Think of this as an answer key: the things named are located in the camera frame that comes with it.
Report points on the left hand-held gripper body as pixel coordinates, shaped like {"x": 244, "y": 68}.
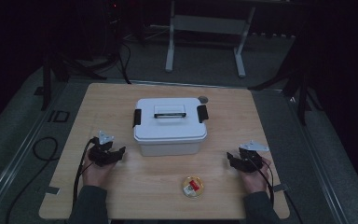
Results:
{"x": 101, "y": 152}

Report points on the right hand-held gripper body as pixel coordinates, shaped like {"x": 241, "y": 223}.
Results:
{"x": 251, "y": 160}

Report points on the white plastic storage box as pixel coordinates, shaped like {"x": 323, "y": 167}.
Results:
{"x": 167, "y": 148}

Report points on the white rectangular tray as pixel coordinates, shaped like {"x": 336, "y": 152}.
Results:
{"x": 171, "y": 127}

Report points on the person's right hand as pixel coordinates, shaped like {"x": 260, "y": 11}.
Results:
{"x": 254, "y": 182}

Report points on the person's left hand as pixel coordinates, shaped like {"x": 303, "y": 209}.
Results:
{"x": 97, "y": 175}

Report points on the grey tape piece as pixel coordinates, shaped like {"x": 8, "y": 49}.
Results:
{"x": 280, "y": 187}
{"x": 52, "y": 190}

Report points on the black tripod stand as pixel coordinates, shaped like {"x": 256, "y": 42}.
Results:
{"x": 59, "y": 67}
{"x": 298, "y": 81}

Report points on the white metal stand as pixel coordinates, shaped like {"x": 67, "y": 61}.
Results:
{"x": 208, "y": 25}

